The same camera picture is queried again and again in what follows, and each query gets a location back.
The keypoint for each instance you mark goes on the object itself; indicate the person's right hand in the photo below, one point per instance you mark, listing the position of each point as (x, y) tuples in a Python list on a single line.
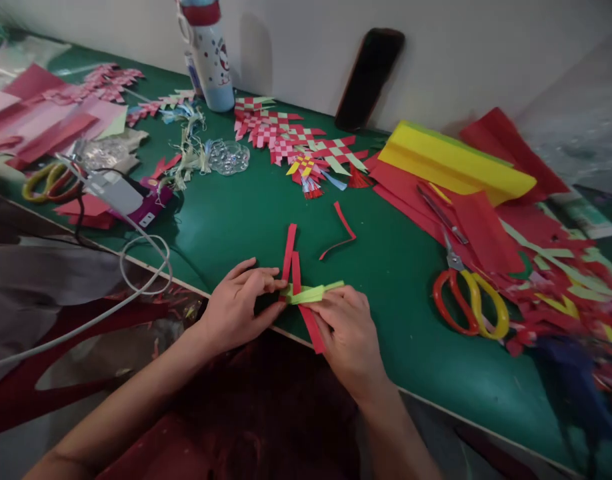
[(353, 340)]

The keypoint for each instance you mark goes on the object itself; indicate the person's left hand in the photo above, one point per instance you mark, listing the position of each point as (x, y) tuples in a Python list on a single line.
[(236, 310)]

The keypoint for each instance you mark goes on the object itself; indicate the green paper strip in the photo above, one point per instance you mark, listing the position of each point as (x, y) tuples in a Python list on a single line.
[(306, 295)]

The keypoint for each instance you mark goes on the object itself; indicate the long red paper strip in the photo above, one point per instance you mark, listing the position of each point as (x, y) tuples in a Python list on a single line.
[(289, 250), (297, 272)]

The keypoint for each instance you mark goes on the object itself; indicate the curled red paper strip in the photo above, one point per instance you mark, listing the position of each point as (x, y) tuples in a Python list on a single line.
[(347, 235)]

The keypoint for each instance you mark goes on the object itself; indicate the person's body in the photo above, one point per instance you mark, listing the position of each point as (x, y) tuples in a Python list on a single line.
[(266, 415)]

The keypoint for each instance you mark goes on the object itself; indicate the purple white glue gun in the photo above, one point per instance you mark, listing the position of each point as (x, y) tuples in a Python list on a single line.
[(131, 200)]

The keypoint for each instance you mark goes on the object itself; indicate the clear plastic flower tray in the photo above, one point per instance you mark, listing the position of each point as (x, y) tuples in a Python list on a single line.
[(102, 154), (229, 157)]

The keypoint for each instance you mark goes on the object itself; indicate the slim red grey cutter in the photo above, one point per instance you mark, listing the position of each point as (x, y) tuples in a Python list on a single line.
[(443, 215)]

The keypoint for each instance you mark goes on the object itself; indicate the red tassel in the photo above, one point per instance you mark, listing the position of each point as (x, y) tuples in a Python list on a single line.
[(360, 177)]

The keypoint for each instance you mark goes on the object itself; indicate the bundle of pale paper tassels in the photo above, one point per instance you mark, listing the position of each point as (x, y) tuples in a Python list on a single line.
[(191, 150)]

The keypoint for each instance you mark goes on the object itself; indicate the stack of red paper sheets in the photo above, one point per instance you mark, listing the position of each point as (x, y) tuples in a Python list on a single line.
[(486, 230)]

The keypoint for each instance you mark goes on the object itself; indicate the small red paper pieces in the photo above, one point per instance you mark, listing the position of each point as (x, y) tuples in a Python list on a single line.
[(88, 212)]

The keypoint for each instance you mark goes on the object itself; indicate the group of woven paper fish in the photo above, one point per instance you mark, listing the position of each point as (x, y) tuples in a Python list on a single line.
[(296, 142)]

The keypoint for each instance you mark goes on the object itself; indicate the folded yellow paper stack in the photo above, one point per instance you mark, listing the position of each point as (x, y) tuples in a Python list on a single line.
[(451, 160)]

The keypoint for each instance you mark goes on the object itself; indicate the grey cloth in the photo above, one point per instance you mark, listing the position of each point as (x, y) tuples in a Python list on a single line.
[(31, 290)]

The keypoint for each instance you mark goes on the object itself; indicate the pink white woven ornament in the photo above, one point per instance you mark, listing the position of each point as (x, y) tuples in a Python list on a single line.
[(161, 106)]

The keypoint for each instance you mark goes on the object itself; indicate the pile of paper scraps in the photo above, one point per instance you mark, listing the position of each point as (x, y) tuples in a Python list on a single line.
[(571, 290)]

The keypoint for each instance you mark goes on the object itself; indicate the red plastic stool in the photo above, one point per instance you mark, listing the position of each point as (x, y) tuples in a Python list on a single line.
[(16, 395)]

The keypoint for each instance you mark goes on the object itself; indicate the white bottle with red lid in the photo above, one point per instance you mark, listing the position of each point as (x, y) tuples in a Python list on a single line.
[(212, 65)]

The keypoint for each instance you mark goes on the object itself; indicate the pink woven paper ornament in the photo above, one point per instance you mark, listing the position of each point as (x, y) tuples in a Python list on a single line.
[(111, 82)]

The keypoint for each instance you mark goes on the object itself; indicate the black phone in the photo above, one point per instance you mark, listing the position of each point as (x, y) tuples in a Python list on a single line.
[(370, 80)]

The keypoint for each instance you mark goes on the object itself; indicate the white green glue tube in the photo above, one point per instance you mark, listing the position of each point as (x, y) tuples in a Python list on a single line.
[(583, 215)]

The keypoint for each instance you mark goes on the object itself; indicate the stack of pink red sheets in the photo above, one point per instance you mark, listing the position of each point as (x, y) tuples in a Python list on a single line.
[(41, 120)]

